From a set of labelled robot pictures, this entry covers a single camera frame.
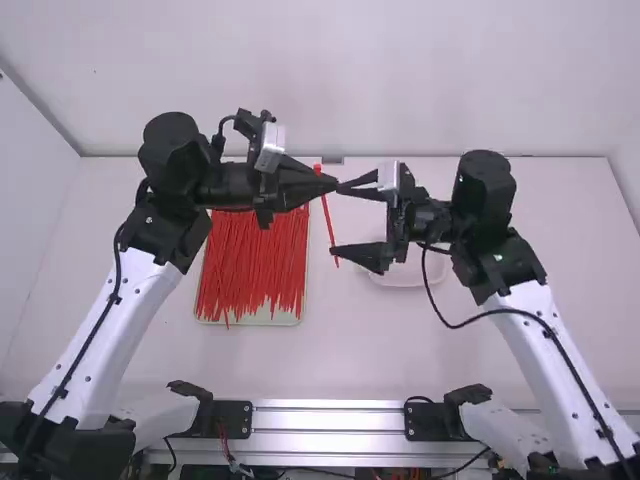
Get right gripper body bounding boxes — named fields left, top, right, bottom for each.
left=386, top=163, right=454, bottom=265

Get black cable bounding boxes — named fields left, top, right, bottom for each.
left=421, top=239, right=506, bottom=332
left=211, top=115, right=242, bottom=152

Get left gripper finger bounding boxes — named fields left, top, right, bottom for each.
left=282, top=186, right=341, bottom=212
left=280, top=154, right=342, bottom=190

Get orange cable tie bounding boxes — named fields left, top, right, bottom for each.
left=313, top=161, right=341, bottom=270

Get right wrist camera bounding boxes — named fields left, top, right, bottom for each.
left=377, top=159, right=402, bottom=208

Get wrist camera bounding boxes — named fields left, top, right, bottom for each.
left=377, top=159, right=402, bottom=208
left=253, top=121, right=288, bottom=174

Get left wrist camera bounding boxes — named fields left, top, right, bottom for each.
left=253, top=121, right=288, bottom=174

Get white dish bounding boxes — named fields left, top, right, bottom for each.
left=353, top=243, right=448, bottom=289

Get row of orange cable ties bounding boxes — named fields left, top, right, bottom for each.
left=195, top=202, right=309, bottom=329

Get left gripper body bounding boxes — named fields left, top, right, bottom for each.
left=197, top=162, right=290, bottom=232

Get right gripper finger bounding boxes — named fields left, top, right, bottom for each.
left=328, top=240, right=405, bottom=277
left=335, top=168, right=390, bottom=203

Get silver rails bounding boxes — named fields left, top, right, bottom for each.
left=143, top=397, right=501, bottom=470

